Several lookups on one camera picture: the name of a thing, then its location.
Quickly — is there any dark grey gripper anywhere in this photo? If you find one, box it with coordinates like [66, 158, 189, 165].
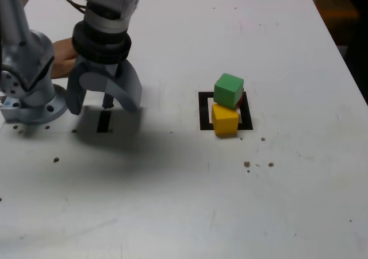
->
[64, 56, 143, 117]

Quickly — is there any green cube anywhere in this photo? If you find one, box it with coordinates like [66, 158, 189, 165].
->
[213, 72, 244, 110]

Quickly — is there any yellow cube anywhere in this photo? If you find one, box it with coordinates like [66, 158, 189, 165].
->
[212, 103, 240, 136]

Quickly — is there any red cube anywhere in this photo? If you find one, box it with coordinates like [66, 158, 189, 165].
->
[236, 88, 246, 108]

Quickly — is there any black tape square outline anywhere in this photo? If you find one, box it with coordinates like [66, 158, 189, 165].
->
[198, 91, 254, 132]

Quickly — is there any person's hand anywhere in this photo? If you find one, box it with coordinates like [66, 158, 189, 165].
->
[51, 37, 78, 79]

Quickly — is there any black tape strip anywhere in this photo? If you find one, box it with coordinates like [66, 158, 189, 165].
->
[97, 91, 115, 133]

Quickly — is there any brown cardboard box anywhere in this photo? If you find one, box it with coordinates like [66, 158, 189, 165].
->
[316, 0, 361, 21]

